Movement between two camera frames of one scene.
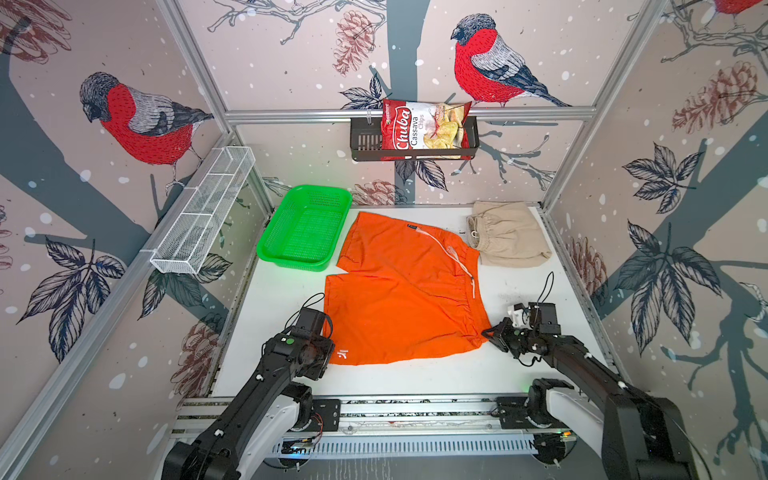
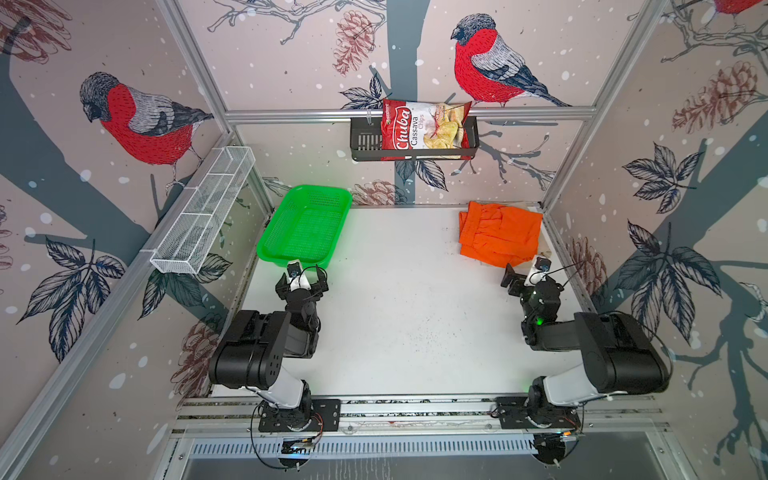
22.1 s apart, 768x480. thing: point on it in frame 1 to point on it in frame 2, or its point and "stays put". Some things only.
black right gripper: [498, 334] to [517, 281]
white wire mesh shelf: [189, 235] stays put
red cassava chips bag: [409, 124] stays put
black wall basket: [366, 142] stays put
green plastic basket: [306, 229] stays put
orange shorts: [415, 291] to [498, 235]
